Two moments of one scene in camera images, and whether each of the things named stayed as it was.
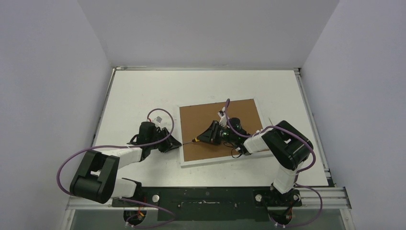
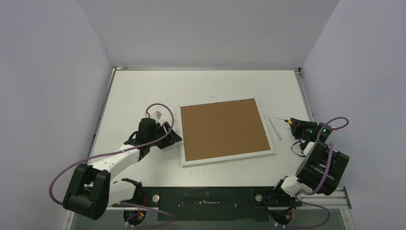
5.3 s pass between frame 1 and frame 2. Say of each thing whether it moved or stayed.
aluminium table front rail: stayed
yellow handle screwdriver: moved
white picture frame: stayed
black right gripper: moved
